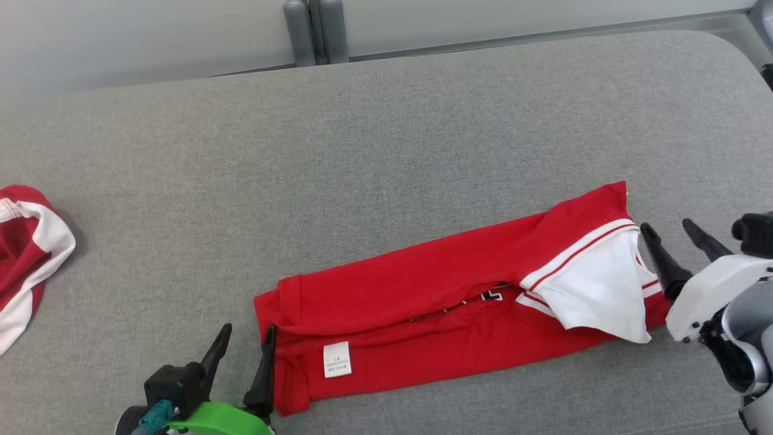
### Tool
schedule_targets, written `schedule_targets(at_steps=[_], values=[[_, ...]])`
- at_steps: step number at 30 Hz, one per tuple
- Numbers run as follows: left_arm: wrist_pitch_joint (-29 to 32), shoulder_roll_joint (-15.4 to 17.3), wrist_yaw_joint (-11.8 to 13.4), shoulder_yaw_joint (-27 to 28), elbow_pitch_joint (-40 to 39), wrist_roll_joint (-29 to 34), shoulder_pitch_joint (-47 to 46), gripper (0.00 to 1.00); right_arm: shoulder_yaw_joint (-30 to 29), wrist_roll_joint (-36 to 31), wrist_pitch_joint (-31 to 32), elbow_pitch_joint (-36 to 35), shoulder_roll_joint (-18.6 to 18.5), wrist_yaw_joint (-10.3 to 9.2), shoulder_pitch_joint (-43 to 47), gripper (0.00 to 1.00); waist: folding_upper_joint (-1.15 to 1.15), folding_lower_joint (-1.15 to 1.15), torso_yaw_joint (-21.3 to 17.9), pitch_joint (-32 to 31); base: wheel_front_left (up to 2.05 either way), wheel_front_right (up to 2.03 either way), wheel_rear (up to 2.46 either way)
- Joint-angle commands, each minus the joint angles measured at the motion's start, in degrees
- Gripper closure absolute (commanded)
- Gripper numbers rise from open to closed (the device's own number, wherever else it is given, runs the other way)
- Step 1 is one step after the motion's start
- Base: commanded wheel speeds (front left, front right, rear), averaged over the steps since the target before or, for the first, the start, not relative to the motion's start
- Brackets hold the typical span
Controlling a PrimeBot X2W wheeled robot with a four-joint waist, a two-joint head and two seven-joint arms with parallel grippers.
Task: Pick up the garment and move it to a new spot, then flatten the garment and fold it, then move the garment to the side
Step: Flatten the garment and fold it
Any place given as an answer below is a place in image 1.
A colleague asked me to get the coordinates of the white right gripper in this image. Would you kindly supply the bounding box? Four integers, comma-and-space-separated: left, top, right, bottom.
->
640, 218, 773, 344

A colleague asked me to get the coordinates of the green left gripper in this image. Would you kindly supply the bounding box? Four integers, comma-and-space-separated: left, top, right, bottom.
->
165, 323, 278, 435

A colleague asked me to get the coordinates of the red and white shirt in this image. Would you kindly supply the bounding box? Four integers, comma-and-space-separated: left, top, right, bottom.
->
253, 180, 672, 418

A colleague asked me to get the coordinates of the red white striped jersey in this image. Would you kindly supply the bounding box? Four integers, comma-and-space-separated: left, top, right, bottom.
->
0, 184, 78, 358

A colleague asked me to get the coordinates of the teal left camera connector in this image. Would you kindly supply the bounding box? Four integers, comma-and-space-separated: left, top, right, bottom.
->
135, 399, 179, 435

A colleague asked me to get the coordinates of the grey single metal post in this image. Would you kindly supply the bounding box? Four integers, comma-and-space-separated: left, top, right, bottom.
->
747, 0, 773, 56

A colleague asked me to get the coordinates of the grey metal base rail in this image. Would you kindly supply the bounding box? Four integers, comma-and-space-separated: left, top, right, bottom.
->
205, 8, 757, 79

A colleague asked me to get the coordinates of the grey double metal post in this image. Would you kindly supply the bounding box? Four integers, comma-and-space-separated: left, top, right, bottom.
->
283, 0, 350, 68

